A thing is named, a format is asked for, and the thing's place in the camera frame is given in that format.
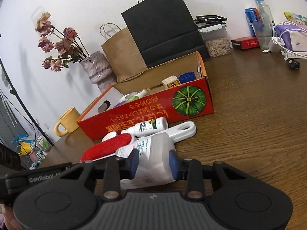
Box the large white plastic bottle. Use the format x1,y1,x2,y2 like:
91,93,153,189
115,133,177,190

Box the colourful snack packet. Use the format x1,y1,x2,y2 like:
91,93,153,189
284,12,307,26

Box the pink mottled vase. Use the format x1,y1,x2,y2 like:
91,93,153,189
80,50,116,93

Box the green plastic bottle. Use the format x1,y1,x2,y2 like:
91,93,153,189
119,90,147,104

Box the small red box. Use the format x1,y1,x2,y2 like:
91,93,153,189
231,36,260,51

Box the black paper bag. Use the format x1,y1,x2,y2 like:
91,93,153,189
120,0,210,69

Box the brown paper bag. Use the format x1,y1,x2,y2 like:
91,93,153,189
100,23,148,83

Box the white round lid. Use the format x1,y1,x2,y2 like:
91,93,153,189
101,131,118,142

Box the black square frames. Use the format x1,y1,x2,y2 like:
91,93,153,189
193,15,228,29

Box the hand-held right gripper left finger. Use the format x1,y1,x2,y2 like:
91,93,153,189
71,149,140,201

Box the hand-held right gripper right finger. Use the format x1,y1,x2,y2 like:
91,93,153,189
168,150,238,200

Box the red lint brush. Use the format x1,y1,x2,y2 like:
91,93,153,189
80,121,197,163

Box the blue round lid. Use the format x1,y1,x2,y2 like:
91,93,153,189
177,71,197,84

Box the white flat box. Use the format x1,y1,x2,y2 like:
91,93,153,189
281,50,307,60

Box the small black object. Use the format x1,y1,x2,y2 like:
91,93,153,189
287,58,301,71

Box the purple tissue pack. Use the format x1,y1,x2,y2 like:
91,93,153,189
273,21,307,53

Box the white yellow plug adapter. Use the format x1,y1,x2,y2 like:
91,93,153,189
162,76,180,89

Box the yellow mug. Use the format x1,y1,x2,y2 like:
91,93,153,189
54,107,81,137

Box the blue drink can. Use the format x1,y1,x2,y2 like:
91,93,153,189
244,7,261,38

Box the red cardboard box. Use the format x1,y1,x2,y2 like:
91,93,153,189
76,51,215,141

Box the white charger with cable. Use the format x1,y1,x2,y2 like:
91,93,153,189
267,27,307,61

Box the small white green-label bottle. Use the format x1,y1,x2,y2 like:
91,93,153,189
121,116,168,137

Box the dried rose bouquet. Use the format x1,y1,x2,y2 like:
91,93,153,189
35,12,91,72

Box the clear container of seeds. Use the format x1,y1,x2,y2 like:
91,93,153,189
198,25,232,58

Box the black light stand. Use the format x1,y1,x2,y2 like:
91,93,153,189
0,57,55,147

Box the clear glass bottle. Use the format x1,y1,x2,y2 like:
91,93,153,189
251,0,276,53

